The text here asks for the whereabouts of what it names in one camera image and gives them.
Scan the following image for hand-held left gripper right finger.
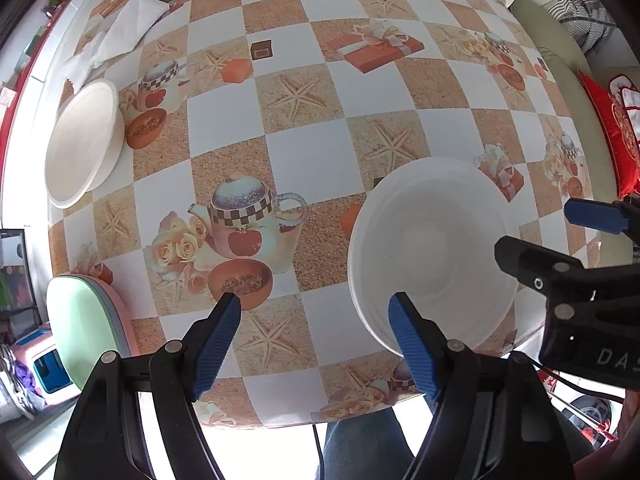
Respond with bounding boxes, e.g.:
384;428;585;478
389;292;576;480

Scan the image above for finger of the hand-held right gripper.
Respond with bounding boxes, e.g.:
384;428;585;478
565;198;640;236
494;236;597;307

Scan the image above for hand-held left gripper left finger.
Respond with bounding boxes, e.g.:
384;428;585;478
52;292;242;480

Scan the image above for pink square plate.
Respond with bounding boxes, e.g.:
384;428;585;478
86;280;135;361

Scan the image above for white disposable bowl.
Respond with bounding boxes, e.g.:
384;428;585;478
347;157;521;358
45;80;121;209
50;105;126;209

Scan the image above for green square plate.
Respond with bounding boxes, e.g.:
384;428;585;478
46;275;118;403

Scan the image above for red cushion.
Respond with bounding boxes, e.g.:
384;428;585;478
577;69;640;200

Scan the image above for person's jeans legs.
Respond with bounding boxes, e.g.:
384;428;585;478
315;400;436;480

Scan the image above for beige sofa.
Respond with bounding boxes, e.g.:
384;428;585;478
510;0;640;201

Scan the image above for pink plastic stool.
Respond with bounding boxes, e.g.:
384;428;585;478
12;327;71;403

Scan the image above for purple cloth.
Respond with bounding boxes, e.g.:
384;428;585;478
12;360;38;396

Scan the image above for grey striped cloth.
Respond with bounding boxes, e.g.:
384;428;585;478
542;0;621;56

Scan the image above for glass fish tank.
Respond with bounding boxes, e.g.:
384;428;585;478
0;227;43;341

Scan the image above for checked printed tablecloth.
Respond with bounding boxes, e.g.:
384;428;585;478
47;0;601;428

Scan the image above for white paper tissue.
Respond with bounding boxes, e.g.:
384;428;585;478
62;0;171;93

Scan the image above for white cabinet with red top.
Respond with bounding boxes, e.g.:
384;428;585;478
0;0;131;151

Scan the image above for black cable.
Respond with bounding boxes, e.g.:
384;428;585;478
310;422;326;480

